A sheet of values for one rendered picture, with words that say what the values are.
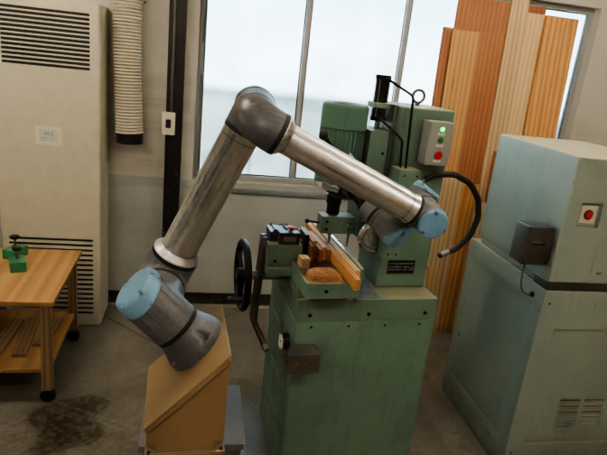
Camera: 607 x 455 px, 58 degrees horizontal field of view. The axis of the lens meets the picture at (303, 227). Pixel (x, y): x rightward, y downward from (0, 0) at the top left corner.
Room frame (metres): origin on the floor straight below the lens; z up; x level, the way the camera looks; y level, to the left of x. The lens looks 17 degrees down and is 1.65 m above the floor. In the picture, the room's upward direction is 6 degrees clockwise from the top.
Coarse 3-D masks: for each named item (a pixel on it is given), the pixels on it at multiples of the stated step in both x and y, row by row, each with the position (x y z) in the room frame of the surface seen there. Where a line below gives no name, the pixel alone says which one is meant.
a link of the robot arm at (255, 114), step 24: (264, 96) 1.49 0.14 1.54; (240, 120) 1.44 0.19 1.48; (264, 120) 1.40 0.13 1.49; (288, 120) 1.42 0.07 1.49; (264, 144) 1.41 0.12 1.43; (288, 144) 1.42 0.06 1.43; (312, 144) 1.43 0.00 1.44; (312, 168) 1.45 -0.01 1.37; (336, 168) 1.44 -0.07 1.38; (360, 168) 1.47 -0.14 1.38; (360, 192) 1.46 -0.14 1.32; (384, 192) 1.47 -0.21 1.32; (408, 192) 1.50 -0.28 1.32; (408, 216) 1.49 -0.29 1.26; (432, 216) 1.48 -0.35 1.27
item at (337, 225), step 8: (320, 216) 2.10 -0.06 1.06; (328, 216) 2.08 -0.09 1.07; (336, 216) 2.09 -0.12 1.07; (344, 216) 2.11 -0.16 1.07; (352, 216) 2.12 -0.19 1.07; (320, 224) 2.09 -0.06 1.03; (328, 224) 2.07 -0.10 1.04; (336, 224) 2.08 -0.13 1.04; (344, 224) 2.09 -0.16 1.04; (352, 224) 2.10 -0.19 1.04; (320, 232) 2.08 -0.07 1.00; (328, 232) 2.08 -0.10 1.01; (336, 232) 2.09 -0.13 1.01; (344, 232) 2.10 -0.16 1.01; (352, 232) 2.11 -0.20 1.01
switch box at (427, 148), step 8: (424, 120) 2.08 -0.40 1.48; (432, 120) 2.07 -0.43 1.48; (424, 128) 2.07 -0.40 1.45; (432, 128) 2.03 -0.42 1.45; (448, 128) 2.05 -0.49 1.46; (424, 136) 2.06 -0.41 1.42; (432, 136) 2.03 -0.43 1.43; (440, 136) 2.04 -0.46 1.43; (448, 136) 2.05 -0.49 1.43; (424, 144) 2.05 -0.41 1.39; (432, 144) 2.03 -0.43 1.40; (448, 144) 2.05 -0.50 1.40; (424, 152) 2.04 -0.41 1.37; (432, 152) 2.04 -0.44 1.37; (448, 152) 2.05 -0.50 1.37; (424, 160) 2.03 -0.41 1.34; (432, 160) 2.04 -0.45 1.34
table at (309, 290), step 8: (296, 264) 1.97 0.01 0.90; (312, 264) 1.98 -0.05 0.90; (320, 264) 1.99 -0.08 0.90; (328, 264) 2.00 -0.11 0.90; (272, 272) 1.96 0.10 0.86; (280, 272) 1.97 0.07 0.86; (288, 272) 1.98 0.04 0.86; (296, 272) 1.92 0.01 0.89; (304, 272) 1.89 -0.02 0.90; (296, 280) 1.91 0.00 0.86; (304, 280) 1.82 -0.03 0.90; (344, 280) 1.86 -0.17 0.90; (304, 288) 1.80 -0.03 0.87; (312, 288) 1.79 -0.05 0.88; (320, 288) 1.80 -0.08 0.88; (328, 288) 1.81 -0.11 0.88; (336, 288) 1.82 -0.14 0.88; (344, 288) 1.83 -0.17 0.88; (360, 288) 1.84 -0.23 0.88; (304, 296) 1.79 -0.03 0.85; (312, 296) 1.79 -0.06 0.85; (320, 296) 1.80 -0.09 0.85; (328, 296) 1.81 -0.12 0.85; (336, 296) 1.82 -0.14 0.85; (344, 296) 1.83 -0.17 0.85; (352, 296) 1.84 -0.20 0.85
